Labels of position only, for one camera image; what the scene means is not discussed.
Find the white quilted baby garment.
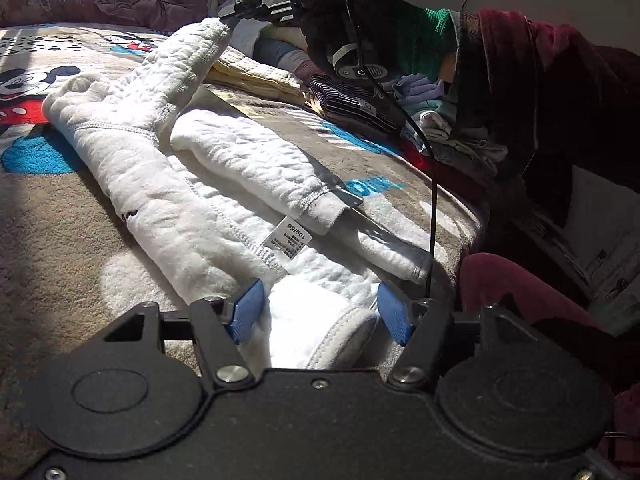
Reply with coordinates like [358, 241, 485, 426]
[42, 18, 432, 370]

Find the Mickey Mouse fleece blanket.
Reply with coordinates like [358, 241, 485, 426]
[0, 22, 482, 461]

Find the navy striped garment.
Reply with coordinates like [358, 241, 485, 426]
[307, 75, 405, 136]

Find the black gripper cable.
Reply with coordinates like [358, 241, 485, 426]
[339, 0, 442, 302]

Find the pile of mixed clothes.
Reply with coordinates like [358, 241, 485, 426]
[390, 75, 508, 185]

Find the folded cream quilted cloth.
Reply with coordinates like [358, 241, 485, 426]
[204, 47, 308, 106]

